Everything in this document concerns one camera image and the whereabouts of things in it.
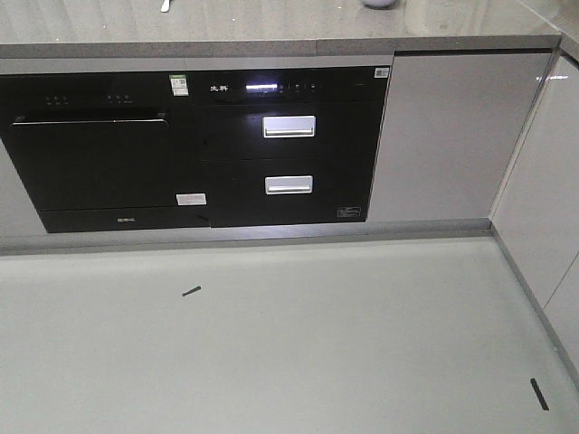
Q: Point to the white QR sticker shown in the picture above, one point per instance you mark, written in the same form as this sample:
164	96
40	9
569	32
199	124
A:
382	73

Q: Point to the white side cabinet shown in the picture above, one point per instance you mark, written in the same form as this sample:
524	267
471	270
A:
537	213

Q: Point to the grey cabinet door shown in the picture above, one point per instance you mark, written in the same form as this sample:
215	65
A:
451	124

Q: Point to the black disinfection cabinet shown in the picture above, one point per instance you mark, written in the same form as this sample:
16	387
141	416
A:
348	103

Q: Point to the black built-in dishwasher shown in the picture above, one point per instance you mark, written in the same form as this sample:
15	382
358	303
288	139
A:
103	151

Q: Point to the white label sticker dishwasher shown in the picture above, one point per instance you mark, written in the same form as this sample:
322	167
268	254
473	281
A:
191	199

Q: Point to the black tape strip right upper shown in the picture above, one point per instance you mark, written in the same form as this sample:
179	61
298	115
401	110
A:
539	395

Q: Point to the black tape strip far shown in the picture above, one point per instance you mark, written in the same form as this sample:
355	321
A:
191	291

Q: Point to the silver upper drawer handle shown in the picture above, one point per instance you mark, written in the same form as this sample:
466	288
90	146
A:
289	127

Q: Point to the purple bowl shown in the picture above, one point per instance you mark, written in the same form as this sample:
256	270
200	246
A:
378	4

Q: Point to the silver lower drawer handle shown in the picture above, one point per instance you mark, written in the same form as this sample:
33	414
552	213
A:
296	184

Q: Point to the silver drawer handle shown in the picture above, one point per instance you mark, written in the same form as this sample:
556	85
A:
289	127
296	184

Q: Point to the black tape strip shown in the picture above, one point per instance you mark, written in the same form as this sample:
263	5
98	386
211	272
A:
191	291
539	395

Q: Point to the green energy label sticker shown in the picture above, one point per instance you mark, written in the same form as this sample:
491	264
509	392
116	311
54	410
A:
178	84

